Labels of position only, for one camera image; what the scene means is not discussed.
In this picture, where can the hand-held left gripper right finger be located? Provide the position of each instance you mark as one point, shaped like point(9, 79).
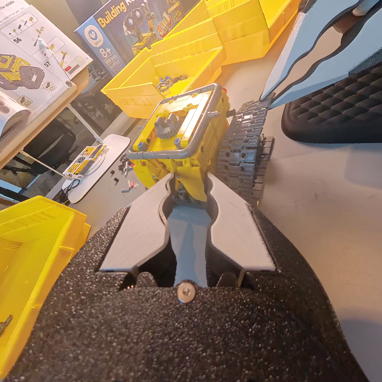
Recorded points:
point(242, 239)

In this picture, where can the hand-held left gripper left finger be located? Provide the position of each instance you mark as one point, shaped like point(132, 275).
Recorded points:
point(134, 239)

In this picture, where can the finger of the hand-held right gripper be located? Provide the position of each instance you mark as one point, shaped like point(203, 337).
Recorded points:
point(352, 51)
point(307, 30)

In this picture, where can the yellow toy brick bulldozer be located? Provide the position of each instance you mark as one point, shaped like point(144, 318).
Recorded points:
point(197, 155)

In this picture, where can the black quilted wrist rest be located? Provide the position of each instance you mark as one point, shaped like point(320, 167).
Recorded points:
point(334, 113)

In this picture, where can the pile of small brick pins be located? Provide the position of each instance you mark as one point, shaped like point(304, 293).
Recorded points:
point(124, 173)

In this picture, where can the black office chair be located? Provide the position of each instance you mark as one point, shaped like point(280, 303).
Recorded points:
point(51, 146)

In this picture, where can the cluster of blue brick parts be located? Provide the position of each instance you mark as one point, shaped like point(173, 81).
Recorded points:
point(172, 82)

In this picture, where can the small dark brick part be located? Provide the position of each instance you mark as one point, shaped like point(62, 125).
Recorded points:
point(5, 325)

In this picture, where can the toy set box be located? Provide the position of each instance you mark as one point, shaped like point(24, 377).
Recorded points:
point(119, 30)

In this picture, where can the white paper booklet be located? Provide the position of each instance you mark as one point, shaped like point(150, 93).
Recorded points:
point(36, 59)

